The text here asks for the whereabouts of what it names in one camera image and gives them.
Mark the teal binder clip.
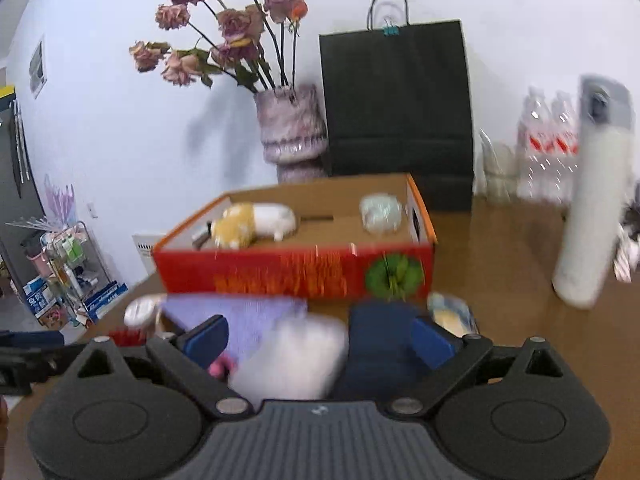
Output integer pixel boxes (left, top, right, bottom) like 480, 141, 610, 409
383, 18, 400, 37

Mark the dried pink rose bouquet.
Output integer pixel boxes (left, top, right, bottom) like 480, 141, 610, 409
129, 0, 308, 94

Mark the clear drinking glass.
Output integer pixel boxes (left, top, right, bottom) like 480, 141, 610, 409
480, 130, 520, 204

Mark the red pom-pom flower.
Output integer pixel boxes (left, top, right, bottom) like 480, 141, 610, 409
107, 328, 146, 348

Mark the water bottle pack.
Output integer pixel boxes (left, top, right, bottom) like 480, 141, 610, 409
518, 86, 579, 205

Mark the wire storage rack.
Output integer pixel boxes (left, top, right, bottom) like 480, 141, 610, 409
10, 218, 128, 330

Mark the navy blue zip case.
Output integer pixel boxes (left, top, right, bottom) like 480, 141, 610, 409
330, 300, 434, 403

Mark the blue yellow plush figure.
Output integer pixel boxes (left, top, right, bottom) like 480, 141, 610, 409
426, 292, 480, 338

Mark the yellow white plush toy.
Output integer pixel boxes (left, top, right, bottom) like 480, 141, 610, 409
210, 203, 297, 250

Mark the white thermos bottle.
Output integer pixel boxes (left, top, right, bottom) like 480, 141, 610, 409
551, 75, 634, 310

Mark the iridescent crumpled wrapper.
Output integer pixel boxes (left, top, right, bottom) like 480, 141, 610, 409
359, 193, 404, 234

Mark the crumpled tissue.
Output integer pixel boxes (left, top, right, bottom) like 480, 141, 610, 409
613, 205, 639, 283

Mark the pink purple ceramic vase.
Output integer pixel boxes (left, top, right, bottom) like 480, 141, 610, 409
254, 84, 329, 183

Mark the red cardboard box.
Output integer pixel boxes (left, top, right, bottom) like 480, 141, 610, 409
152, 174, 437, 300

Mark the white round container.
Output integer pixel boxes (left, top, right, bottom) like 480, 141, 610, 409
122, 294, 167, 330

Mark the purple cloth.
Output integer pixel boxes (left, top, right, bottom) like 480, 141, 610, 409
162, 294, 308, 363

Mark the black paper shopping bag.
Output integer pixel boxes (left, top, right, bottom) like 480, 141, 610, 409
319, 13, 474, 211

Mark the white booklet box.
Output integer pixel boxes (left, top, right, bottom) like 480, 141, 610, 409
132, 233, 165, 275

